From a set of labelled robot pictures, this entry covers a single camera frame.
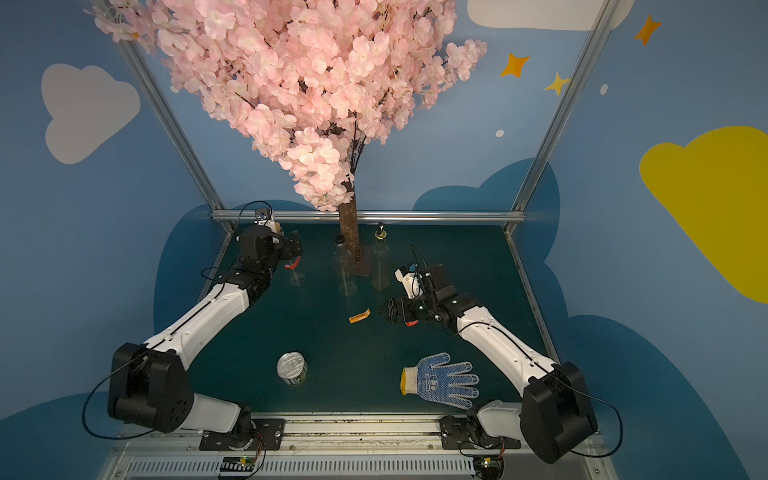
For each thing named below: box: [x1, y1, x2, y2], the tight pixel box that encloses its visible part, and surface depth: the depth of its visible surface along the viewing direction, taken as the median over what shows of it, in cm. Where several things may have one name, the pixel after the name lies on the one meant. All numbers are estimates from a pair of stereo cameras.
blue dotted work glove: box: [400, 352, 480, 410], surface depth 84 cm
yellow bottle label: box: [348, 308, 371, 324], surface depth 98 cm
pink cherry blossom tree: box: [89, 0, 487, 276], surface depth 48 cm
